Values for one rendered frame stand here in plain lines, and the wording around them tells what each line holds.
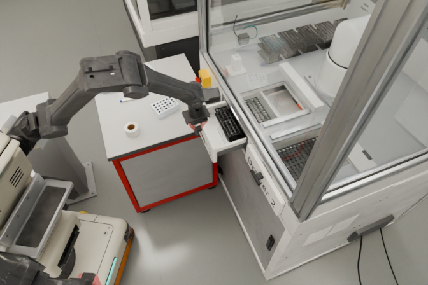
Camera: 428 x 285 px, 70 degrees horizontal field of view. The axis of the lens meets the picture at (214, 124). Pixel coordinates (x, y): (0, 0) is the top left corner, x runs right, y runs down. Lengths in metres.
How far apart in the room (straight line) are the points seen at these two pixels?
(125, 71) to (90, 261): 1.30
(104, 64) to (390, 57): 0.58
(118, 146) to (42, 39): 2.51
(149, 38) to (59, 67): 1.60
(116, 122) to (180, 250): 0.91
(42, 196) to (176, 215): 1.15
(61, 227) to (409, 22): 1.27
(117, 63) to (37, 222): 0.61
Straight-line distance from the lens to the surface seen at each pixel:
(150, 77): 0.81
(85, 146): 2.62
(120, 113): 1.69
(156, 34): 1.97
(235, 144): 1.34
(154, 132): 1.56
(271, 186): 1.20
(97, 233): 1.91
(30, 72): 3.49
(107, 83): 0.74
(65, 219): 1.39
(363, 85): 0.65
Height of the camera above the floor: 1.97
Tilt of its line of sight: 51 degrees down
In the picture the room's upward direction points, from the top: straight up
